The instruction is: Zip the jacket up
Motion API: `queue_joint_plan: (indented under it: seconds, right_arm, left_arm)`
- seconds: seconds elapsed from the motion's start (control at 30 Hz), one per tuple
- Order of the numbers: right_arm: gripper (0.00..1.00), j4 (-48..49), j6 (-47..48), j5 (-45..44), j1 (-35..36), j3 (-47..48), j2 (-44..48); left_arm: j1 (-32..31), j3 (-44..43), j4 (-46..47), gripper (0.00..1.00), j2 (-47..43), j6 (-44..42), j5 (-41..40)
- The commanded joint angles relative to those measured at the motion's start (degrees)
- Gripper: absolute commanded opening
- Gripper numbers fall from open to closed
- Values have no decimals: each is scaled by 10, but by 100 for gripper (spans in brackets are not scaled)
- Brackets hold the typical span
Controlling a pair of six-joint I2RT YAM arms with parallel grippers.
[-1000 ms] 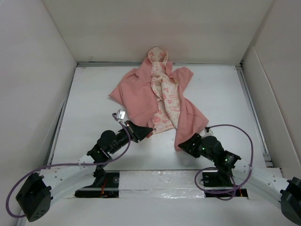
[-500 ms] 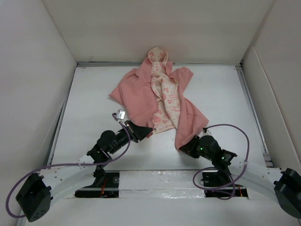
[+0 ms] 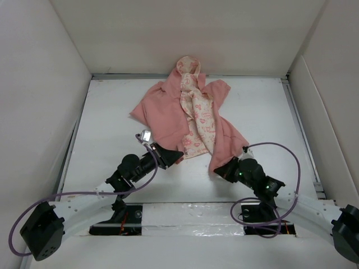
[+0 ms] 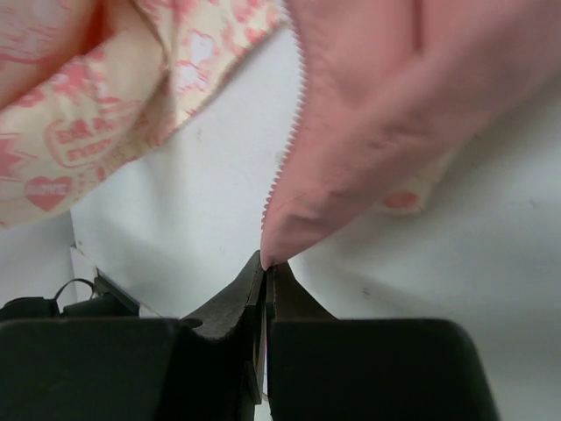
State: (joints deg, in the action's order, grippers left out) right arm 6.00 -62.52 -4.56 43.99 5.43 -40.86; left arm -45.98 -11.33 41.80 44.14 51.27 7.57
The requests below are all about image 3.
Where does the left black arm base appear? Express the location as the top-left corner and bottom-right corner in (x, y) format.
(89, 198), (143, 236)

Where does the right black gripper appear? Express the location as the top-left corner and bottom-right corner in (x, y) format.
(214, 156), (256, 190)

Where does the pink hooded jacket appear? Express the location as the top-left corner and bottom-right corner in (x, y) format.
(130, 56), (249, 171)

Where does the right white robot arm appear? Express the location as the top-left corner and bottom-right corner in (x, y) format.
(214, 157), (358, 263)

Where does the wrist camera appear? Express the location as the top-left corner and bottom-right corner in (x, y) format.
(140, 130), (151, 143)
(240, 146), (254, 160)

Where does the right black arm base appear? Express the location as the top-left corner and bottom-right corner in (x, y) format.
(237, 201), (296, 238)

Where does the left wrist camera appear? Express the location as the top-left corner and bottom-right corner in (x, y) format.
(140, 130), (151, 143)

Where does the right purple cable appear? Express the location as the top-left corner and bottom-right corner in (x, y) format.
(230, 141), (302, 238)

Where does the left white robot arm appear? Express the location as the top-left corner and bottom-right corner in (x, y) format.
(20, 143), (183, 261)

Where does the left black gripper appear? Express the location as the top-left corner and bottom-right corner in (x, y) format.
(131, 142), (182, 183)

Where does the purple cable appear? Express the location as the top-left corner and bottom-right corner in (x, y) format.
(230, 141), (302, 238)
(10, 133), (158, 257)

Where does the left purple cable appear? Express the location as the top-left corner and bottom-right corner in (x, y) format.
(10, 133), (158, 257)

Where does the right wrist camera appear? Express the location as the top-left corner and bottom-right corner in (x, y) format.
(240, 146), (254, 160)

